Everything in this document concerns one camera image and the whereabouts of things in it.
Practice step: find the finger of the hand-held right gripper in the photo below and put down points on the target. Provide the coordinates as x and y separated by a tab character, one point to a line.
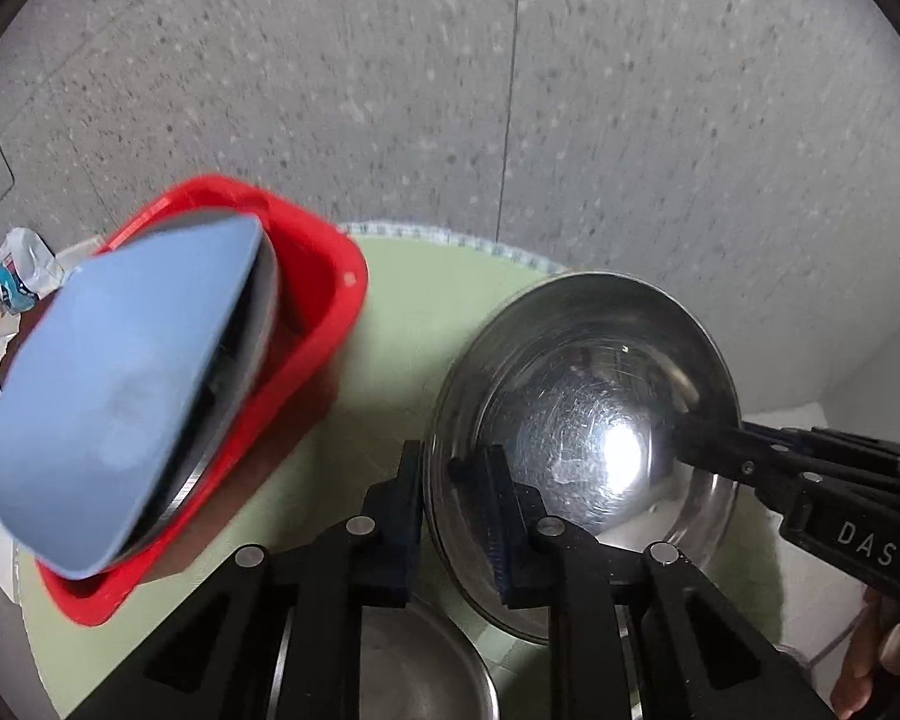
810	444
727	450

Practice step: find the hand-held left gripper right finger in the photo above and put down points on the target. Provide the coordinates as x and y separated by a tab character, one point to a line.
497	540

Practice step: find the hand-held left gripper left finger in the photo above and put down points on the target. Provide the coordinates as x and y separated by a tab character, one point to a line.
411	532

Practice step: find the large steel bowl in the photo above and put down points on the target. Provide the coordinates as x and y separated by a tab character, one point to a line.
585	435

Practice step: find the red plastic dish basket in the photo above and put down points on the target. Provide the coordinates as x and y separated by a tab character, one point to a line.
311	300

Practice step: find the blue plate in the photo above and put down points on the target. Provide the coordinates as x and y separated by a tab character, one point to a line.
112	397

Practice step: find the person's right hand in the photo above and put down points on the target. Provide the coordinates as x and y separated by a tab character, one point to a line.
866	664

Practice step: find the small steel bowl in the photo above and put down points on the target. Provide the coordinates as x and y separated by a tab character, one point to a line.
412	660

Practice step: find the round green table mat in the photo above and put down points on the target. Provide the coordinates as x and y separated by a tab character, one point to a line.
390	345

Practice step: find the steel plate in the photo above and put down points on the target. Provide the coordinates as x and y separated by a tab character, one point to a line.
259	330

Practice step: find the white plastic bag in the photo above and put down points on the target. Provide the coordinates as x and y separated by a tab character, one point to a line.
22	270

